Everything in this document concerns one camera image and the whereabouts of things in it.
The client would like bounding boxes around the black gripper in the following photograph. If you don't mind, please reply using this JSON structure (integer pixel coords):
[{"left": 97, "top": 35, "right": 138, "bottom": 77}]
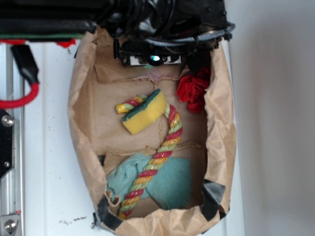
[{"left": 113, "top": 30, "right": 223, "bottom": 72}]

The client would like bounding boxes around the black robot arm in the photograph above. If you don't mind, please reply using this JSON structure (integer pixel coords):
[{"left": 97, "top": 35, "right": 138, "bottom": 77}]
[{"left": 0, "top": 0, "right": 235, "bottom": 71}]

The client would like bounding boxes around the yellow sponge with green scourer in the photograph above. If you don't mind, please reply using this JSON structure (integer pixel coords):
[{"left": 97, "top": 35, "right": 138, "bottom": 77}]
[{"left": 122, "top": 89, "right": 167, "bottom": 135}]

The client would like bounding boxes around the red crumpled paper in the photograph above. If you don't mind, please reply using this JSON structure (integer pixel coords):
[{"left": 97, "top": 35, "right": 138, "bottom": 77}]
[{"left": 177, "top": 67, "right": 211, "bottom": 114}]

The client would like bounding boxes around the brown paper bag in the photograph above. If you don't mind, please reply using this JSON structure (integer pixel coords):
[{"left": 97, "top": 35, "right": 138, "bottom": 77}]
[{"left": 68, "top": 29, "right": 237, "bottom": 236}]

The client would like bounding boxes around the teal microfibre cloth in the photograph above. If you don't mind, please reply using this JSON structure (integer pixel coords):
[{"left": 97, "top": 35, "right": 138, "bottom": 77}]
[{"left": 106, "top": 153, "right": 192, "bottom": 210}]

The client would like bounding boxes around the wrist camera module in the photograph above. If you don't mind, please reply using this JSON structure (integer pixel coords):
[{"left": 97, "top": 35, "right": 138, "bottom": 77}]
[{"left": 121, "top": 55, "right": 182, "bottom": 68}]

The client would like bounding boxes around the grey braided cable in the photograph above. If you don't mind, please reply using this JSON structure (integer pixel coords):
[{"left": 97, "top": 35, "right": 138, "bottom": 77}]
[{"left": 144, "top": 21, "right": 236, "bottom": 48}]

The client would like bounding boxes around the multicolour braided rope toy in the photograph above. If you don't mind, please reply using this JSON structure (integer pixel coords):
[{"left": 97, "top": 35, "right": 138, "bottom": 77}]
[{"left": 115, "top": 95, "right": 183, "bottom": 219}]

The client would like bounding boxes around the red cable with black sleeve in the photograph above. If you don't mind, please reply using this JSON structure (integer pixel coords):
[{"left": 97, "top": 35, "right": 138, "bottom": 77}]
[{"left": 0, "top": 44, "right": 40, "bottom": 109}]

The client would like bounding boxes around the black metal bracket plate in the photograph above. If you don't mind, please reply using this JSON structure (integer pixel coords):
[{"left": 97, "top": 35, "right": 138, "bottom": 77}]
[{"left": 0, "top": 109, "right": 14, "bottom": 179}]

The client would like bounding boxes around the aluminium frame rail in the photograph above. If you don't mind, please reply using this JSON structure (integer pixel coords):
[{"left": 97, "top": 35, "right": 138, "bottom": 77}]
[{"left": 0, "top": 44, "right": 25, "bottom": 236}]

